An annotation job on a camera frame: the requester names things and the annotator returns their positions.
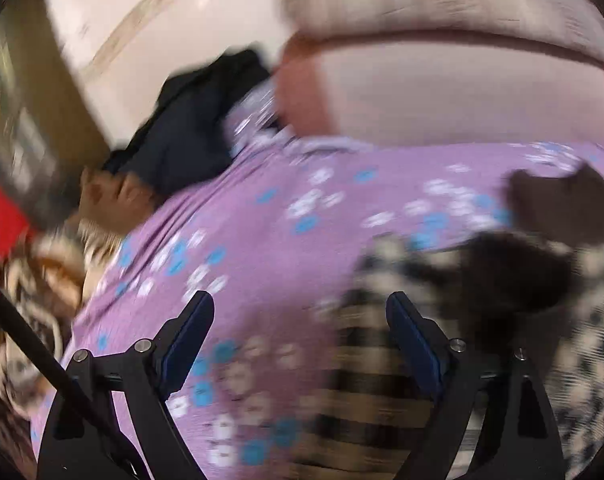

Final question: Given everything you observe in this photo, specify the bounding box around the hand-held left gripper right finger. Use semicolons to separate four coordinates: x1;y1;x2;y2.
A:
386;291;568;480

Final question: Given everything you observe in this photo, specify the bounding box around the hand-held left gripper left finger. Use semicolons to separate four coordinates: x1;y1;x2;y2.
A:
36;290;216;480

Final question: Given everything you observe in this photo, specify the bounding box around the checkered coat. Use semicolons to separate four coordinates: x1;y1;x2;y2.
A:
302;165;604;480

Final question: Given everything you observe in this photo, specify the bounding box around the purple floral bedsheet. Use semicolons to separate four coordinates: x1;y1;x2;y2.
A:
29;85;604;480

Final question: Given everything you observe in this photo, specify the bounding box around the brown cloth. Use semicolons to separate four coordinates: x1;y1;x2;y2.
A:
77;167;158;231

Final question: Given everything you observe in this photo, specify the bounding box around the brown patterned blanket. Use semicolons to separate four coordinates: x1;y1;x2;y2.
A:
0;225;113;411

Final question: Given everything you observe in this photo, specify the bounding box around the dark navy cloth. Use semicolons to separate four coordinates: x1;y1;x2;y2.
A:
104;49;273;196

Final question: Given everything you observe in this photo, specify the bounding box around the dark wooden cabinet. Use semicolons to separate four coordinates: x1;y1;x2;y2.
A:
0;0;113;231

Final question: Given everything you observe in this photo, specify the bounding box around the cream bed headboard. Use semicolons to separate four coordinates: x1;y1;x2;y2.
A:
272;30;604;148

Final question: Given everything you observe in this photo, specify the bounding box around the black cable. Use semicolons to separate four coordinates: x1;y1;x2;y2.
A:
0;272;143;480

